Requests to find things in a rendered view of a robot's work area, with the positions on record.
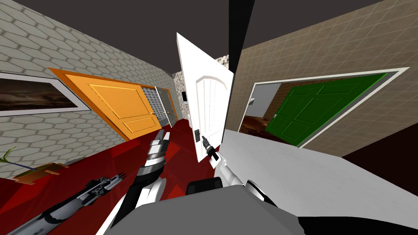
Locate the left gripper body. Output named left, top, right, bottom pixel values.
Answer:
left=147, top=140, right=169, bottom=157

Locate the brown picture in white frame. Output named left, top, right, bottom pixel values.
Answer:
left=0, top=72, right=92, bottom=118

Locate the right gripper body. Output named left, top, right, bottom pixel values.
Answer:
left=206, top=145, right=219, bottom=161

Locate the green plant in orange box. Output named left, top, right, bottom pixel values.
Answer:
left=0, top=146, right=70, bottom=186

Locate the grey door leaf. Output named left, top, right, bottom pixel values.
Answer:
left=156, top=86, right=177, bottom=128

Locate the orange door leaf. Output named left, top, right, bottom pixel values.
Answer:
left=64, top=73, right=162, bottom=142

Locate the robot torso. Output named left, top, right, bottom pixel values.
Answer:
left=106, top=177, right=307, bottom=235

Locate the long dark grey mechanical object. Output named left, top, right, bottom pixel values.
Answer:
left=6, top=172, right=127, bottom=235

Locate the white door leaf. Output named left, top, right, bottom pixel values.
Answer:
left=176, top=32, right=234, bottom=163

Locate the green door leaf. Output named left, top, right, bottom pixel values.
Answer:
left=264, top=73, right=388, bottom=147

